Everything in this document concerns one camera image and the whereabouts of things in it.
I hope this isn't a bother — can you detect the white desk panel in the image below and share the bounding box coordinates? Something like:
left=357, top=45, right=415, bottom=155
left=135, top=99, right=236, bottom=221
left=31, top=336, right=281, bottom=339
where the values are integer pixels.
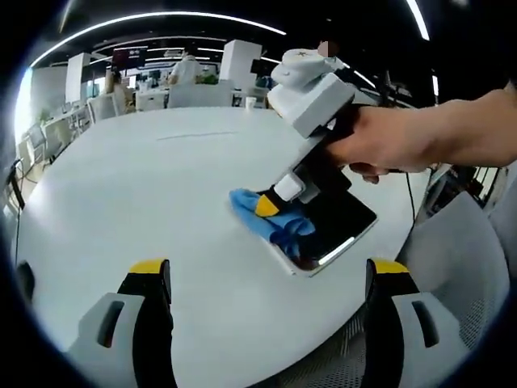
left=168, top=82, right=233, bottom=109

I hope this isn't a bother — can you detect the blue cleaning cloth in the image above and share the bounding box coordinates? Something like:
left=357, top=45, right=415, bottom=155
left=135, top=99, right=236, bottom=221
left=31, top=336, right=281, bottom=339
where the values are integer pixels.
left=229, top=188, right=315, bottom=256

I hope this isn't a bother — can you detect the white office chair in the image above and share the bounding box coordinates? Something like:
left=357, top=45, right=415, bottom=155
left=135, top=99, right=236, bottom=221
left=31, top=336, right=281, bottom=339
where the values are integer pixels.
left=86, top=96, right=114, bottom=122

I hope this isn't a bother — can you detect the dark wall screen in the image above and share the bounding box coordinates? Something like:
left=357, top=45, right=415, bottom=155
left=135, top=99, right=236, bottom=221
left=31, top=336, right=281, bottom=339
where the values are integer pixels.
left=111, top=47, right=147, bottom=69

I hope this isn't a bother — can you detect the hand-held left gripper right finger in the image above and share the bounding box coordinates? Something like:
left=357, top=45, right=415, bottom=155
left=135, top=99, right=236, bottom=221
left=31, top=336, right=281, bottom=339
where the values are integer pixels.
left=365, top=257, right=469, bottom=388

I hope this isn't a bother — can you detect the grey mesh office chair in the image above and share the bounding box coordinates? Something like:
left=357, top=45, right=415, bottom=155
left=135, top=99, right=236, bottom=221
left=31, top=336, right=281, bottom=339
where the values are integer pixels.
left=225, top=190, right=512, bottom=388

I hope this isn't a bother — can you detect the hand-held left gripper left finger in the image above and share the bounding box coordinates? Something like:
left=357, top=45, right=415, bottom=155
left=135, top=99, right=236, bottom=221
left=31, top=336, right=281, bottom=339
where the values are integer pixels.
left=66, top=256, right=174, bottom=388

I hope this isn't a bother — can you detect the black cable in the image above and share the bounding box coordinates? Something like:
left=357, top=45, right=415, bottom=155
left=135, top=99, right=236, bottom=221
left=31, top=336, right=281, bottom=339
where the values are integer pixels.
left=405, top=171, right=418, bottom=227

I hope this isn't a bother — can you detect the person's right hand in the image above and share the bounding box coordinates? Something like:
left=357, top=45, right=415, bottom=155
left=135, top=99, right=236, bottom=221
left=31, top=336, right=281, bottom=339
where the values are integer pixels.
left=327, top=103, right=446, bottom=186

